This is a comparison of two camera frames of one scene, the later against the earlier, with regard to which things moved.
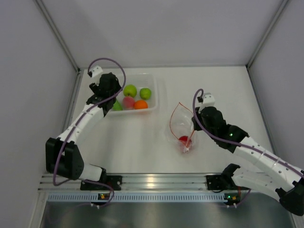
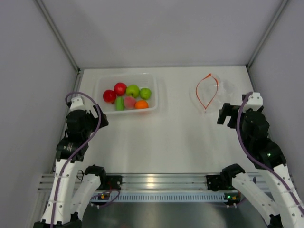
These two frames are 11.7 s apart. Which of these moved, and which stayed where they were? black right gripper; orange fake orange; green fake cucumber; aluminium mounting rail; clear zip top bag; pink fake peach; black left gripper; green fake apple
Moved: green fake cucumber; black left gripper; black right gripper; green fake apple; clear zip top bag
Stayed: orange fake orange; aluminium mounting rail; pink fake peach
